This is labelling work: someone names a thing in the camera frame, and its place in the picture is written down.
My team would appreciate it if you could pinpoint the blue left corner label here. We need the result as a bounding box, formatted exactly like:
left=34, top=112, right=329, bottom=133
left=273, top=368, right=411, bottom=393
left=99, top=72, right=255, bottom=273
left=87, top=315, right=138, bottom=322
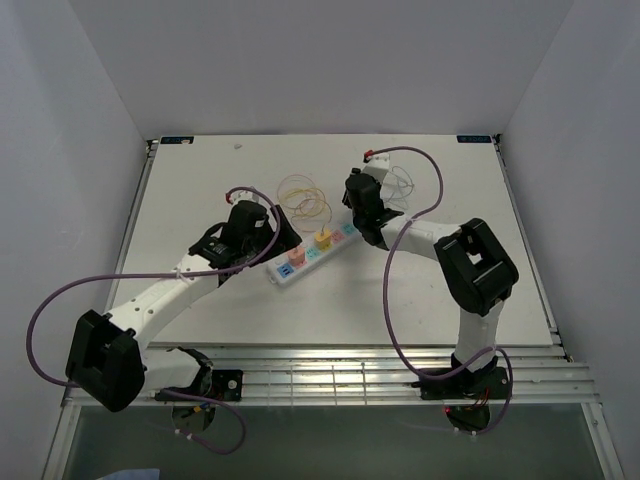
left=160, top=136, right=194, bottom=145

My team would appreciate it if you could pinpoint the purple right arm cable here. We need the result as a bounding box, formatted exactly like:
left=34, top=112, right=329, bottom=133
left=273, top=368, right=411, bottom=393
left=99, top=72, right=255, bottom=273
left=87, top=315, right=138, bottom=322
left=367, top=145, right=512, bottom=437

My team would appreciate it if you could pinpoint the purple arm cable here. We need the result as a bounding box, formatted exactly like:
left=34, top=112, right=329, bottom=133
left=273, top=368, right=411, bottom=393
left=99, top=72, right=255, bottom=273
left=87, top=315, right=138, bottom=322
left=25, top=187, right=279, bottom=455
left=367, top=145, right=512, bottom=437

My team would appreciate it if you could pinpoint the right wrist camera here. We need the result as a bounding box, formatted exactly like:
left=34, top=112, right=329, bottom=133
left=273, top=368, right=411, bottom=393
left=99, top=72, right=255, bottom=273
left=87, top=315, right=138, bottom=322
left=362, top=150, right=391, bottom=184

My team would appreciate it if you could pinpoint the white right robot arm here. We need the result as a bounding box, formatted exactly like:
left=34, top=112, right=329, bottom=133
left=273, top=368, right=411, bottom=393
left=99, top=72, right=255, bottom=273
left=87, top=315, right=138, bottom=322
left=343, top=169, right=519, bottom=397

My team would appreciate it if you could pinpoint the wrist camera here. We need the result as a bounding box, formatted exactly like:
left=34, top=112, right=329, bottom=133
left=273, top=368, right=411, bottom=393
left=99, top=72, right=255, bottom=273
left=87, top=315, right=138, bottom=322
left=225, top=187, right=260, bottom=206
left=362, top=150, right=391, bottom=184

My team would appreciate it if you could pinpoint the white multicolour power strip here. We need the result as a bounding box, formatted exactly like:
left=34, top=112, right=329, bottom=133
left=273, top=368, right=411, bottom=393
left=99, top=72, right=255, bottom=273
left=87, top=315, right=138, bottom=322
left=266, top=220, right=362, bottom=287

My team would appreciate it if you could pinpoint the yellow charger cable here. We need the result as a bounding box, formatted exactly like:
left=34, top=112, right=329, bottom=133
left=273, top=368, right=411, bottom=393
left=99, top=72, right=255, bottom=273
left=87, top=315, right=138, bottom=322
left=278, top=185, right=332, bottom=234

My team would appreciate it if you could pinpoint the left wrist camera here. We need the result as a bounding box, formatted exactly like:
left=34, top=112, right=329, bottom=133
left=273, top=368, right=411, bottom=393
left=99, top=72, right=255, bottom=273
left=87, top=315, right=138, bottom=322
left=225, top=187, right=260, bottom=206

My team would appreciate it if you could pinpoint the blue right corner label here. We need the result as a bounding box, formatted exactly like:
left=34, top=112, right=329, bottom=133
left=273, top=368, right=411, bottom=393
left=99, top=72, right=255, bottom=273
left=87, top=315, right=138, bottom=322
left=456, top=135, right=492, bottom=144

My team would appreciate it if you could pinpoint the aluminium rail frame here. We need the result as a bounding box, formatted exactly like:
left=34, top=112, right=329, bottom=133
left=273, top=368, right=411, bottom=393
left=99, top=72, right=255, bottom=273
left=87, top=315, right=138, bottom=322
left=40, top=135, right=625, bottom=480

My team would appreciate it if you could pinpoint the pink charger plug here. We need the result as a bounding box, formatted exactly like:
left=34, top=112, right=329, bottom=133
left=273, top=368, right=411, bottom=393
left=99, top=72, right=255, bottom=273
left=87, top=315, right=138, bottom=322
left=287, top=246, right=306, bottom=268

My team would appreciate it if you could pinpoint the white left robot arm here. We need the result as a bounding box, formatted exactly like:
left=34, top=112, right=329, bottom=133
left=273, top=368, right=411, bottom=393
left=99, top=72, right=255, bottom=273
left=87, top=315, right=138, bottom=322
left=66, top=200, right=302, bottom=412

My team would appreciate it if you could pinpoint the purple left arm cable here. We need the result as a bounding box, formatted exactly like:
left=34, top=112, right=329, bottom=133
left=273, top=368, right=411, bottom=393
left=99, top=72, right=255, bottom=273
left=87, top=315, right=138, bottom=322
left=25, top=187, right=279, bottom=455

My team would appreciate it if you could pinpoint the blue corner label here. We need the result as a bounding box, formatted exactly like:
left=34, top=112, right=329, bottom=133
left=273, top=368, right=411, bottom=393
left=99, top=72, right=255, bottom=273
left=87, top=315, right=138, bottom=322
left=160, top=136, right=194, bottom=145
left=456, top=135, right=492, bottom=144

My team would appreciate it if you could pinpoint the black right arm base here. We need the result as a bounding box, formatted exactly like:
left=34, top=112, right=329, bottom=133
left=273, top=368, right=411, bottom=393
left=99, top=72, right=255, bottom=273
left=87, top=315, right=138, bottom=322
left=410, top=366, right=513, bottom=436

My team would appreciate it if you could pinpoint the yellow charger plug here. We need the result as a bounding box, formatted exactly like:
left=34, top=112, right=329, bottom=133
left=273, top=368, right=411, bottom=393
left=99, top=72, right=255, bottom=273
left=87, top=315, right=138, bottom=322
left=314, top=228, right=332, bottom=251

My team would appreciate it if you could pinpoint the white power strip cord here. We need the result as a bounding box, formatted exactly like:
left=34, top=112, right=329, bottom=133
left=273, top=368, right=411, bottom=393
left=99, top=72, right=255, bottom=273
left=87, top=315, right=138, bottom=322
left=379, top=167, right=416, bottom=211

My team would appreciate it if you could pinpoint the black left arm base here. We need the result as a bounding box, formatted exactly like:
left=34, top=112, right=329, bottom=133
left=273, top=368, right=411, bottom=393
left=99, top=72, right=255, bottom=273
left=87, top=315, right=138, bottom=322
left=168, top=368, right=243, bottom=434

